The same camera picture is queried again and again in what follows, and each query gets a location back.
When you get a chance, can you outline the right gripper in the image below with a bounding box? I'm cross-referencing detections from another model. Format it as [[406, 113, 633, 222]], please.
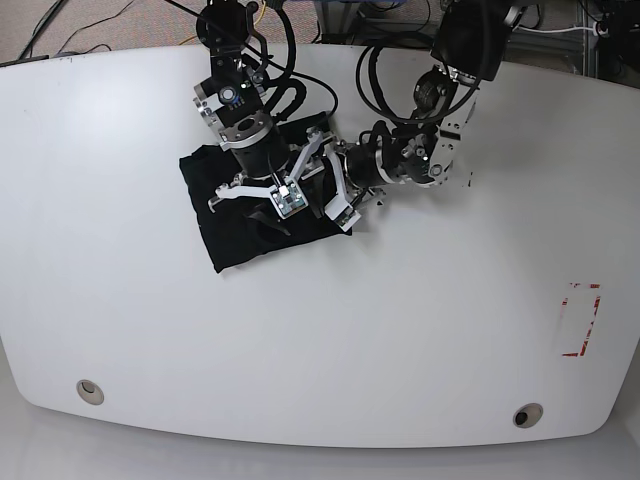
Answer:
[[207, 128, 329, 238]]

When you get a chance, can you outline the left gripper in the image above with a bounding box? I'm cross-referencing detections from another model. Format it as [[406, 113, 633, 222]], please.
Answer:
[[324, 142, 385, 215]]

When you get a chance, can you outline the black t-shirt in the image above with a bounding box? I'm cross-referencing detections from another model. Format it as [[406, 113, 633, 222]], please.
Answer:
[[179, 145, 344, 273]]

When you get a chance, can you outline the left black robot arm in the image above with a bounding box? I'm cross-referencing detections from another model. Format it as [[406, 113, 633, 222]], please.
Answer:
[[323, 1, 526, 220]]

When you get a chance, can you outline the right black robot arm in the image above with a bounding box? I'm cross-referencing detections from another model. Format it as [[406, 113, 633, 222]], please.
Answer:
[[194, 1, 324, 222]]

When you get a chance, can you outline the red tape rectangle marker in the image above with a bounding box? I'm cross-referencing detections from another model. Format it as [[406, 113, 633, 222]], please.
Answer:
[[556, 283, 602, 358]]

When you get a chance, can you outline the left table grommet hole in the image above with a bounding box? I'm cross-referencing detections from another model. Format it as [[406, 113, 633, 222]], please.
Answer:
[[76, 379, 105, 406]]

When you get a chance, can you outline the table grommet hole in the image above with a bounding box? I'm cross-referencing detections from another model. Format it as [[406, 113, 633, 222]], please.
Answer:
[[76, 379, 105, 406], [513, 403, 544, 429]]

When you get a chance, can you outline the right table grommet hole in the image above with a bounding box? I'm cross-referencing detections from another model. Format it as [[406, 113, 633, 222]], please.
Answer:
[[513, 403, 544, 429]]

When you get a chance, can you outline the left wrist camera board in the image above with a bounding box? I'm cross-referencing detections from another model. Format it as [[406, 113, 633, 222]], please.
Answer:
[[324, 195, 361, 232]]

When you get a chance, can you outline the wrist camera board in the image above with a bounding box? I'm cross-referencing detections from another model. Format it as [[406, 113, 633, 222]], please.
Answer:
[[324, 195, 361, 232], [270, 179, 309, 219]]

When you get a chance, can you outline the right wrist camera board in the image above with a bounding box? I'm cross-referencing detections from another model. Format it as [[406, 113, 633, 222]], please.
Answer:
[[270, 179, 309, 219]]

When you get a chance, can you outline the white cable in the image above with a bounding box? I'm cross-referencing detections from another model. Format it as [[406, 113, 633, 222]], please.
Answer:
[[519, 24, 596, 36]]

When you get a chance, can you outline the black floor cable left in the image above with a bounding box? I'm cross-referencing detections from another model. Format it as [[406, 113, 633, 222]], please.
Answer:
[[19, 0, 136, 59]]

